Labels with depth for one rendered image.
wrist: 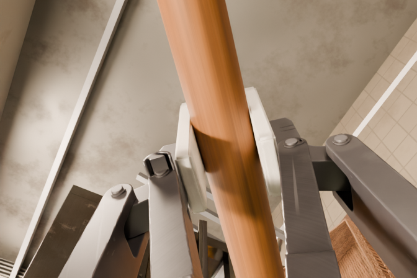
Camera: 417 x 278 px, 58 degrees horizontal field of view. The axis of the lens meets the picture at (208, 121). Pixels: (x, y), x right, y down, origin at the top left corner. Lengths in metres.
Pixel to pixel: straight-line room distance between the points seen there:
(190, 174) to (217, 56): 0.05
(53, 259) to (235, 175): 1.60
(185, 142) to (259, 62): 3.53
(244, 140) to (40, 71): 3.87
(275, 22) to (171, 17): 3.46
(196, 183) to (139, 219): 0.03
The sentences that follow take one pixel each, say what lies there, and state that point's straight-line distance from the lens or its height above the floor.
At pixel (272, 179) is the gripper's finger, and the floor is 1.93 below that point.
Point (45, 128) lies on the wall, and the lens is 4.29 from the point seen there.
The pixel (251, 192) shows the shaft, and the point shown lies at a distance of 0.20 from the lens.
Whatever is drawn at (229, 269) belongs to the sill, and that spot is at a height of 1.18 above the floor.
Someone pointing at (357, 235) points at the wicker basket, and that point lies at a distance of 2.13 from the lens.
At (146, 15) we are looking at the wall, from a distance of 3.60.
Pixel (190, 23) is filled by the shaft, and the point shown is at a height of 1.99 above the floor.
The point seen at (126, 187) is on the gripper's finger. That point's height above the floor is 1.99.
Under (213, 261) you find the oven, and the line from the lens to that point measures 2.28.
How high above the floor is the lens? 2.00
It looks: 12 degrees down
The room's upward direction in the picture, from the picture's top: 65 degrees counter-clockwise
